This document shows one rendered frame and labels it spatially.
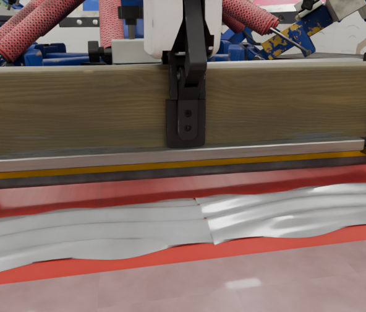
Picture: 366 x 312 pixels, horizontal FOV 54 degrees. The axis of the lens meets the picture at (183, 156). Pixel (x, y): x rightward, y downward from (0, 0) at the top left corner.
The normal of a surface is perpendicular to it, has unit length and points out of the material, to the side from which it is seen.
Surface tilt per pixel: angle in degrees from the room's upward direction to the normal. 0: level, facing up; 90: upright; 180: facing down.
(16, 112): 90
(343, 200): 32
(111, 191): 0
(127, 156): 90
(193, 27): 61
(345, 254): 0
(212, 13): 88
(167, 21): 88
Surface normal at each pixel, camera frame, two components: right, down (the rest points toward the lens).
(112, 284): -0.01, -0.94
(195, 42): 0.15, -0.17
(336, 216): 0.10, -0.55
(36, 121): 0.18, 0.33
